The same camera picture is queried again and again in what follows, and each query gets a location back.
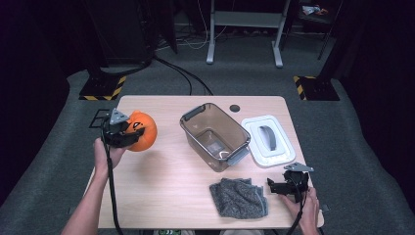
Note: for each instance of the white metal stand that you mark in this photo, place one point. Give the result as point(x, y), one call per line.
point(248, 19)

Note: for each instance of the brown translucent storage box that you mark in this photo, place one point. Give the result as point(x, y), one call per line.
point(215, 137)

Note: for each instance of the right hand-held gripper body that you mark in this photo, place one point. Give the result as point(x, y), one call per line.
point(297, 182)

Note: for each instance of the orange plush toy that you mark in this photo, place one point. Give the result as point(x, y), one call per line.
point(147, 137)

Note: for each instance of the grey tape strip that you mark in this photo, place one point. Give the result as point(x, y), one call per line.
point(325, 207)

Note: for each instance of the person's right hand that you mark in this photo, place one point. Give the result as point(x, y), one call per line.
point(310, 215)

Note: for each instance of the black yellow striped stand base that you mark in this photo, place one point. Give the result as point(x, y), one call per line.
point(101, 88)
point(318, 89)

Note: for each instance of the person's left hand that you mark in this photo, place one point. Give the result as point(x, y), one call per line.
point(106, 160)

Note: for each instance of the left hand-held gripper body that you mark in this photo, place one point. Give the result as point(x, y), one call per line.
point(114, 133)

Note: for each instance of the dark shelf with small items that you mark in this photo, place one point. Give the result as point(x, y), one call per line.
point(313, 11)

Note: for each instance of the green and white shoe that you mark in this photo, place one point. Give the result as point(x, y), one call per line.
point(168, 232)

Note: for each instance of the black cabinet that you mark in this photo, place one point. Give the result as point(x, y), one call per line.
point(120, 29)

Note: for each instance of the grey fluffy cloth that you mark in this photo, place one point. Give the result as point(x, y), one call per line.
point(238, 199)

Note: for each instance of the dark round table grommet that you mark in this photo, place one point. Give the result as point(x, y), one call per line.
point(234, 108)

